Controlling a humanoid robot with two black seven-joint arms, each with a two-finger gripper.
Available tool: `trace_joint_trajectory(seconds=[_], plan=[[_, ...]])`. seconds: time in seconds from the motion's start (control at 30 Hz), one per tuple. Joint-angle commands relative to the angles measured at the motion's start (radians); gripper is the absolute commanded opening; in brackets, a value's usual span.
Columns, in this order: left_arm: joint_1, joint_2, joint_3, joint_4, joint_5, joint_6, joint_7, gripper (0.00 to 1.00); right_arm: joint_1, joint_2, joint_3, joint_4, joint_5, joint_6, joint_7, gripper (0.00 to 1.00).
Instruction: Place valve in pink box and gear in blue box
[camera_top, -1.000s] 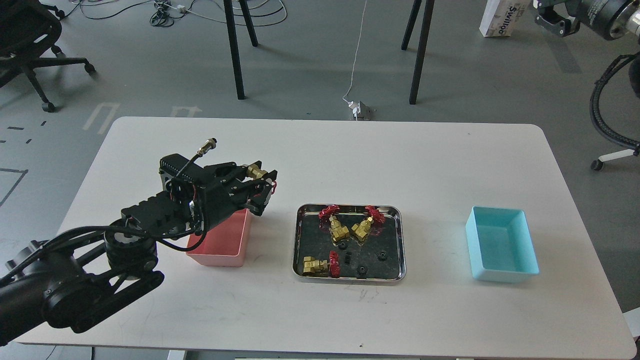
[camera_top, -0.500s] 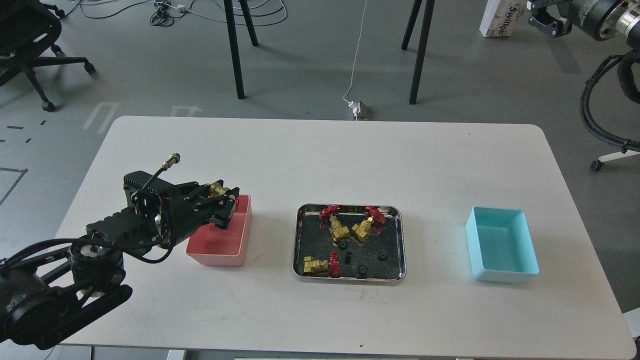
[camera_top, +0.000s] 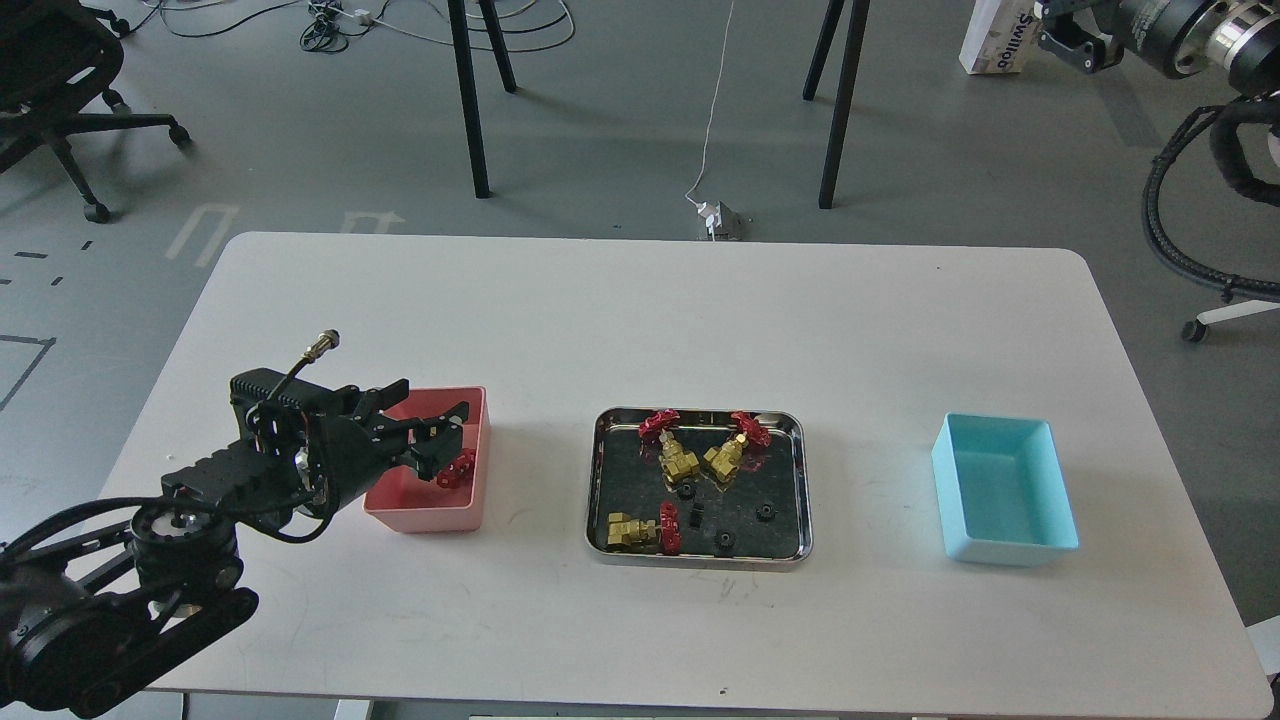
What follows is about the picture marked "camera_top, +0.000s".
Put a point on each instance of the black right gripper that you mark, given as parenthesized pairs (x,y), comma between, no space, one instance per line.
(1081,33)

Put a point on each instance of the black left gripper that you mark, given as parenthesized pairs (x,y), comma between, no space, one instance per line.
(340,442)

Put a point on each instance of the brass valve red handwheel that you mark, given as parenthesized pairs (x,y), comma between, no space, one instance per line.
(459,471)

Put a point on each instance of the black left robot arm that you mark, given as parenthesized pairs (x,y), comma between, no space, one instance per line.
(102,599)

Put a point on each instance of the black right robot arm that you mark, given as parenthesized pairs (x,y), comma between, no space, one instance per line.
(1177,38)

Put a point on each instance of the pink plastic box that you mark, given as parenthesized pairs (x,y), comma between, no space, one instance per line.
(410,505)

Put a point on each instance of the white cardboard box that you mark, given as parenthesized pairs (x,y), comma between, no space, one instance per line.
(1000,38)

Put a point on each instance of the brass valve bottom left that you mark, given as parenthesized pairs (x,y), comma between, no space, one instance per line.
(625,533)

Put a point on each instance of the brass valve upper left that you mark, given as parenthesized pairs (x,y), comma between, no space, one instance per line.
(676,463)

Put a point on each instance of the brass valve upper right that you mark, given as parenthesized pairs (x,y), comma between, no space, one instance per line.
(746,444)

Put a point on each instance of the small black gear bottom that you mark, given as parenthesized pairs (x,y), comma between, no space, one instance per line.
(724,541)

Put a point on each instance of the light blue plastic box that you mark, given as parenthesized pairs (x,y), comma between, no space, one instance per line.
(1001,493)

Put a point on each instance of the black stand leg right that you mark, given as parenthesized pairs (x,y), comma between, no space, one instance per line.
(850,63)

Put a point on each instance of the black stand leg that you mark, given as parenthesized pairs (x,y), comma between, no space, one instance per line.
(462,49)
(850,63)

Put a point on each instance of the shiny metal tray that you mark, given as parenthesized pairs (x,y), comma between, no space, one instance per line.
(625,477)

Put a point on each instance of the black stand leg left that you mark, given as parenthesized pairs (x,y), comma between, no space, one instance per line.
(462,49)

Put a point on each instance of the white power adapter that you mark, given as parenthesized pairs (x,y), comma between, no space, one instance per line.
(721,223)

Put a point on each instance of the black office chair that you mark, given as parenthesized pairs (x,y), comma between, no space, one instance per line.
(58,65)

